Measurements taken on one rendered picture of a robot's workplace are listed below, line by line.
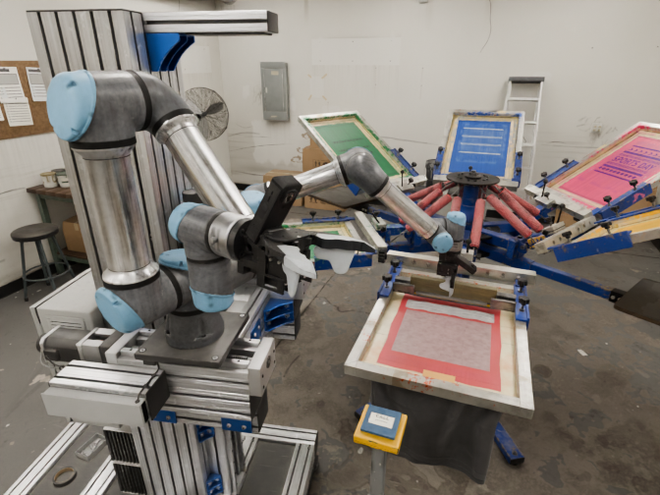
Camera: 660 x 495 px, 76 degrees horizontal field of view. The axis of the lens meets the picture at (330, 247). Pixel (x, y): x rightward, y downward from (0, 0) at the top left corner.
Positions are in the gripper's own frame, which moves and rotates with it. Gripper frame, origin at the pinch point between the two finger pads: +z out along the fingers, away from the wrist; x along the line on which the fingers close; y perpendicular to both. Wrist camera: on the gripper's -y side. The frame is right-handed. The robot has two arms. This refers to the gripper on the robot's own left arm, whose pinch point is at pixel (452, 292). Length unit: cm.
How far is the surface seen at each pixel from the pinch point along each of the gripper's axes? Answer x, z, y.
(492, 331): 16.4, 5.5, -17.5
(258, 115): -413, -18, 323
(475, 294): 1.6, -1.6, -9.6
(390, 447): 83, 6, 8
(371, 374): 59, 3, 20
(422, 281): 1.6, -3.5, 12.7
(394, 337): 33.5, 5.5, 17.6
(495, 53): -413, -100, 2
